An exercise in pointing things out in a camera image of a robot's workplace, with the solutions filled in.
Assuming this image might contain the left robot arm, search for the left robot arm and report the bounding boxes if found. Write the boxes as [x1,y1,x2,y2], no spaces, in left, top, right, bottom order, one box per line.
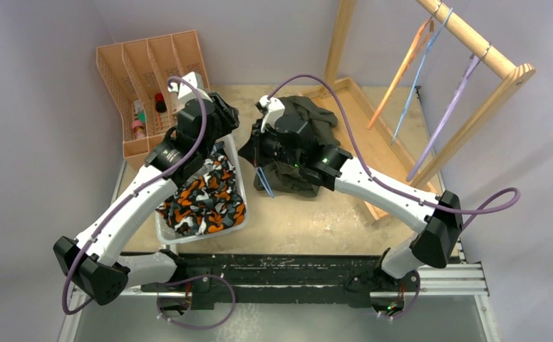
[53,92,240,306]

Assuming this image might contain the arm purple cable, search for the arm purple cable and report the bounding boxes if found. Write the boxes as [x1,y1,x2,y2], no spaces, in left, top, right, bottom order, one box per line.
[61,75,209,316]
[267,73,522,216]

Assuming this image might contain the orange camouflage shorts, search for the orange camouflage shorts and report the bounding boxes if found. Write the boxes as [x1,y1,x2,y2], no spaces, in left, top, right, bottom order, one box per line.
[156,150,247,237]

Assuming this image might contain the wooden clothes rack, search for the wooden clothes rack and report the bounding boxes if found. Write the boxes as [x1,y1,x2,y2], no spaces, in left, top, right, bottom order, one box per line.
[300,0,537,223]

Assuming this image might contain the peach plastic desk organizer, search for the peach plastic desk organizer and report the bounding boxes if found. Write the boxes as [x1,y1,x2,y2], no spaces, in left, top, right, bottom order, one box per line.
[95,30,211,170]

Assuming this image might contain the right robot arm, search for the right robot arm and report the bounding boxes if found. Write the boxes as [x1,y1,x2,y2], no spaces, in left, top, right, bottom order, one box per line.
[238,115,462,290]

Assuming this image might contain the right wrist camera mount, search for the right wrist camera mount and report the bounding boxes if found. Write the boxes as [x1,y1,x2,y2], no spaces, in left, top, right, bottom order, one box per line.
[259,95,286,133]

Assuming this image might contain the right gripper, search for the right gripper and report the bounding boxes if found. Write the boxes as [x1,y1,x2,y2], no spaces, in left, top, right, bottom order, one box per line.
[239,122,303,170]

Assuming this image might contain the lilac plastic hanger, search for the lilac plastic hanger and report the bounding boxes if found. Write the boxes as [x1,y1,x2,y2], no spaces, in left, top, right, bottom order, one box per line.
[405,42,492,181]

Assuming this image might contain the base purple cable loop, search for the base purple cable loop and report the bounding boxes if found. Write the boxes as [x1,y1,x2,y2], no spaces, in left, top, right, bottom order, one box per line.
[155,274,237,331]

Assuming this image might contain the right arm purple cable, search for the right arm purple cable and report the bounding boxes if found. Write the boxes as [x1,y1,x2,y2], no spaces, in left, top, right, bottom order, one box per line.
[267,73,522,216]

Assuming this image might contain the white plastic basket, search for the white plastic basket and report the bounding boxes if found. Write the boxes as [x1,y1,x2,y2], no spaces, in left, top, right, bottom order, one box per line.
[155,135,249,244]

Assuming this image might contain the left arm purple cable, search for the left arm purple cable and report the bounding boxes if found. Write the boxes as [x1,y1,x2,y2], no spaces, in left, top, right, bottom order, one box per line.
[61,75,209,316]

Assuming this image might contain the orange hanger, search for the orange hanger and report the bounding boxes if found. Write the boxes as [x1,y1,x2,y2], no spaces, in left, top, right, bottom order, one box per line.
[366,19,435,130]

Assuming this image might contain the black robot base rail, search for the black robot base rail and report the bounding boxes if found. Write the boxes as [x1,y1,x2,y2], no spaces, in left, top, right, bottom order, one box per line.
[115,251,490,313]

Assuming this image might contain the red black marker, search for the red black marker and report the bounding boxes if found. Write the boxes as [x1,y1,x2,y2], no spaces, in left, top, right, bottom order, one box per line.
[154,93,167,113]

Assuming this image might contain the olive green shorts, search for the olive green shorts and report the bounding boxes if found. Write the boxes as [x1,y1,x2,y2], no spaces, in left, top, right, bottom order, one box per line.
[254,95,340,197]

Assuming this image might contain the pink small bottle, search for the pink small bottle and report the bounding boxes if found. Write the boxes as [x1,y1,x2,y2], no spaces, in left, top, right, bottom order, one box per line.
[131,119,147,140]

